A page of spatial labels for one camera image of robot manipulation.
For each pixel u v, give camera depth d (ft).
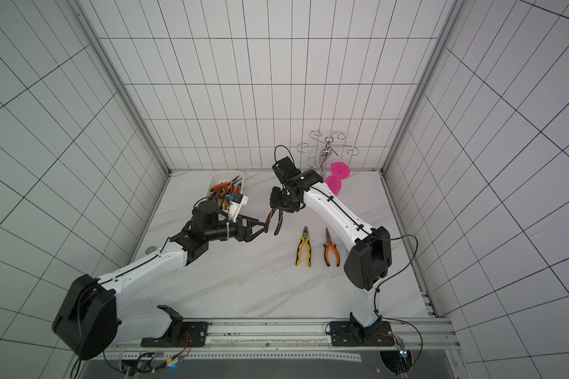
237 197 2.33
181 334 2.29
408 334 2.24
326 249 3.02
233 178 3.64
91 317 1.30
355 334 2.13
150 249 3.04
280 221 2.61
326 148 2.87
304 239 3.06
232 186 3.61
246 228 2.24
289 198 2.10
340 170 2.75
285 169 2.09
